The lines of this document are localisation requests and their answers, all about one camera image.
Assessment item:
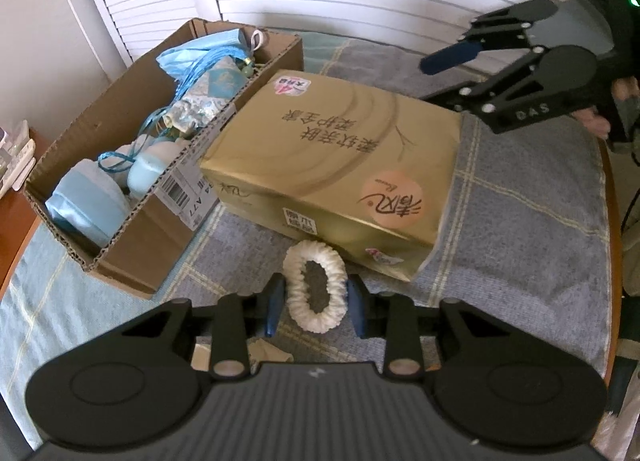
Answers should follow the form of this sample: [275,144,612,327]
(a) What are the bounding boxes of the white remote controls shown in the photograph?
[0,120,37,198]

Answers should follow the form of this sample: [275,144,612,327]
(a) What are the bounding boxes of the beige cloth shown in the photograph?
[192,337,295,373]

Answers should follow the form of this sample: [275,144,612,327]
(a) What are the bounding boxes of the wooden side table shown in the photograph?
[0,125,43,294]

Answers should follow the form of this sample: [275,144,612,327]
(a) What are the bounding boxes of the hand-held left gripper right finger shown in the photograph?
[345,274,502,378]

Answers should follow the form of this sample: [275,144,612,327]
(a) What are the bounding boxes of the patterned pouch with blue cord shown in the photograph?
[97,58,251,176]

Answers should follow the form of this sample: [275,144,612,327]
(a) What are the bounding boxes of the gold tissue pack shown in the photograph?
[198,71,464,283]

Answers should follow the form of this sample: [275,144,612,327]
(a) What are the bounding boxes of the brown cardboard box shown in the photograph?
[22,18,305,300]

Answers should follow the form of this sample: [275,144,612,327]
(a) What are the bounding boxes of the black cable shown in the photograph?
[619,188,638,231]

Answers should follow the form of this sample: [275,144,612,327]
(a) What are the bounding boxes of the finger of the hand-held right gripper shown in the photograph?
[424,42,547,115]
[419,0,560,75]

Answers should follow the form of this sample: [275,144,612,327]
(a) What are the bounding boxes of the person's right hand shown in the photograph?
[574,76,640,138]

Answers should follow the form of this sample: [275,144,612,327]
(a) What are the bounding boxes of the white scrunchie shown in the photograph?
[282,239,349,334]

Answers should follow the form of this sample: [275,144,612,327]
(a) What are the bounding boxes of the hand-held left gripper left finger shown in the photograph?
[120,274,289,382]

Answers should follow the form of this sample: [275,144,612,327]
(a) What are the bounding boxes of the checked blue grey blanket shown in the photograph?
[0,32,617,448]

